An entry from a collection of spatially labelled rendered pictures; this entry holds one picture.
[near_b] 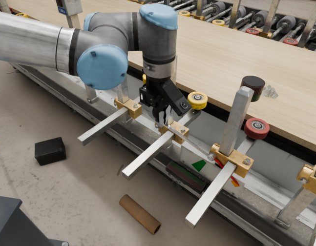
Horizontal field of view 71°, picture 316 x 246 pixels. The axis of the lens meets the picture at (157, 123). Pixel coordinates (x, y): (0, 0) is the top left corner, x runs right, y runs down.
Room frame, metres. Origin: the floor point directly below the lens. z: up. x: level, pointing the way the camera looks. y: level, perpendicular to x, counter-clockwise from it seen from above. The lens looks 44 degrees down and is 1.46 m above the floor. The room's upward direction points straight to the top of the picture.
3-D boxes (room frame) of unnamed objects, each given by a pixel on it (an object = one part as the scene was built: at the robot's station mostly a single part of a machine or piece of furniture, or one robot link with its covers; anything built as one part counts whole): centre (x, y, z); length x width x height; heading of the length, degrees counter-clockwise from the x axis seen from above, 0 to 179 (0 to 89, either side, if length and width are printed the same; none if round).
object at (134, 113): (0.78, 0.14, 0.81); 0.13 x 0.06 x 0.05; 50
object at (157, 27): (0.56, 0.00, 1.23); 0.10 x 0.09 x 0.12; 94
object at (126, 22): (0.54, 0.11, 1.23); 0.12 x 0.12 x 0.09; 4
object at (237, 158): (0.46, -0.25, 0.85); 0.13 x 0.06 x 0.05; 50
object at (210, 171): (0.48, -0.19, 0.75); 0.26 x 0.01 x 0.10; 50
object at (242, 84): (0.51, -0.26, 1.11); 0.06 x 0.06 x 0.02
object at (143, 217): (0.63, 0.12, 0.04); 0.30 x 0.08 x 0.08; 50
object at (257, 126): (0.56, -0.35, 0.85); 0.08 x 0.08 x 0.11
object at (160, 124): (0.55, 0.01, 0.95); 0.06 x 0.03 x 0.09; 50
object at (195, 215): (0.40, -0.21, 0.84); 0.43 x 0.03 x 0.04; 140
